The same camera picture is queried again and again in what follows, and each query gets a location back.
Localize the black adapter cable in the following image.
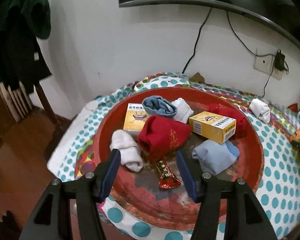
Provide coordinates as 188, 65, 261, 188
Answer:
263, 71, 274, 98

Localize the thin black cable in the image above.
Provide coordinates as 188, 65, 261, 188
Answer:
226, 11, 278, 57

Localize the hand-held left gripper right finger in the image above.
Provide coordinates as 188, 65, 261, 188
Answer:
176, 150, 278, 240

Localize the black power adapter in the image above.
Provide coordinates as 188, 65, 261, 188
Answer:
275, 50, 289, 74

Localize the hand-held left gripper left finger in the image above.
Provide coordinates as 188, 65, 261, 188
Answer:
18, 149, 122, 240

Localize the white sock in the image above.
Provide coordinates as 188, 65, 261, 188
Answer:
249, 98, 271, 124
110, 129, 144, 172
170, 97, 193, 123

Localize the wall socket plate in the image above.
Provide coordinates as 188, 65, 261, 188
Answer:
253, 54, 284, 80

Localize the red sock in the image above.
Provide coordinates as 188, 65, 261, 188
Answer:
137, 115, 192, 162
208, 103, 248, 138

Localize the light blue sock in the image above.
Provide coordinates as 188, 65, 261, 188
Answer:
192, 139, 240, 175

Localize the orange fox toy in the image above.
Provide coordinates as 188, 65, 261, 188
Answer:
290, 124, 300, 143

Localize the round red tray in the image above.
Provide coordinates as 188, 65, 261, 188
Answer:
94, 87, 265, 224

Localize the red candy packet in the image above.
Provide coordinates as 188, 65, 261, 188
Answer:
154, 155, 181, 189

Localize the thick black television cable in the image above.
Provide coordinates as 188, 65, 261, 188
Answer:
181, 7, 213, 74

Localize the wooden chair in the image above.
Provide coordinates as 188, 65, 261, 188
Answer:
0, 75, 65, 130

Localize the brown cardboard piece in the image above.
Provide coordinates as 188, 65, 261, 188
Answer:
190, 72, 205, 82

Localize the yellow cardboard box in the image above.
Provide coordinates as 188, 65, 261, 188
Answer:
188, 111, 237, 144
123, 102, 153, 133

